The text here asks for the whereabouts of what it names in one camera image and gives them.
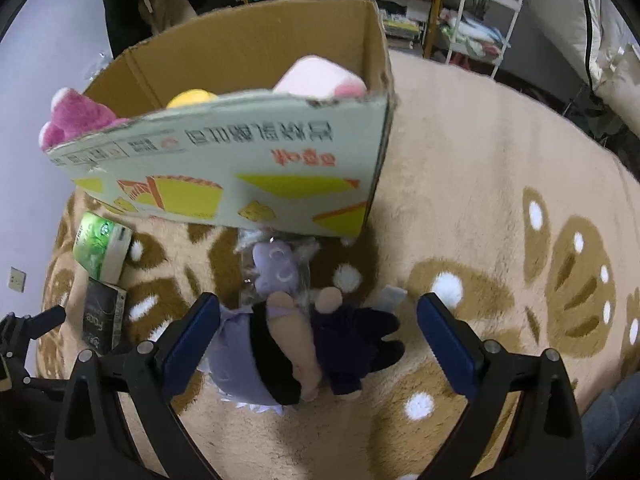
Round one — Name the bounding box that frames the small bagged purple plush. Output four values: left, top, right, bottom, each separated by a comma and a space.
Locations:
237, 232, 321, 306

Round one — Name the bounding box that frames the white trolley cart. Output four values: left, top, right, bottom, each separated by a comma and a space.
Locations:
442, 0, 524, 79

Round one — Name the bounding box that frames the pale pink plush toy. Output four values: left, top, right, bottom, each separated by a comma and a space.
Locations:
272, 55, 368, 100

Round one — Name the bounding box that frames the stack of papers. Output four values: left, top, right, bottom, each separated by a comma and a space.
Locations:
380, 5, 431, 41

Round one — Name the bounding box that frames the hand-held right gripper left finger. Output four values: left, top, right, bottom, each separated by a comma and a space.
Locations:
52, 292, 223, 480

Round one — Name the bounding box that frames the green tissue pack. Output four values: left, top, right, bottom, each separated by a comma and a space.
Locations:
72, 211, 133, 283

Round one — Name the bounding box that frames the blue fleece garment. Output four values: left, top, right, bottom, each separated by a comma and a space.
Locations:
580, 372, 640, 480

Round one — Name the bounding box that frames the black tissue pack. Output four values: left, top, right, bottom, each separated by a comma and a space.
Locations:
82, 280, 128, 356

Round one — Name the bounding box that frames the white mattress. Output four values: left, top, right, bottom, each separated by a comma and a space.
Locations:
520, 0, 640, 136

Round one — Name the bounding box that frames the yellow wooden shelf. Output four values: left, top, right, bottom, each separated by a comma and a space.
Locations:
232, 0, 448, 58

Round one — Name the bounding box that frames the yellow plush toy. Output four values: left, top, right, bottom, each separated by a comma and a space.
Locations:
166, 88, 219, 109

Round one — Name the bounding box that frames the purple-haired plush doll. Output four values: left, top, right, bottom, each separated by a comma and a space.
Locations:
200, 287, 407, 413

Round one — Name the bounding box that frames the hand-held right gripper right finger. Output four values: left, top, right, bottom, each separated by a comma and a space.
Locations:
416, 292, 587, 480

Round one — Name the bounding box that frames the black hanging garment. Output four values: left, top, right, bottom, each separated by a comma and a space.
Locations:
100, 0, 161, 58

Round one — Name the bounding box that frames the beige patterned blanket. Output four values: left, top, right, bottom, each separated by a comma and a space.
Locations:
35, 50, 640, 480

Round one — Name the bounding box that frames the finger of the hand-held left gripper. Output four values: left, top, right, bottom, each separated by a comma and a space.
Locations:
0, 305, 67, 348

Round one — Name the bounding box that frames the printed cardboard box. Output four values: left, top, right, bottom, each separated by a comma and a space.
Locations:
40, 0, 398, 238

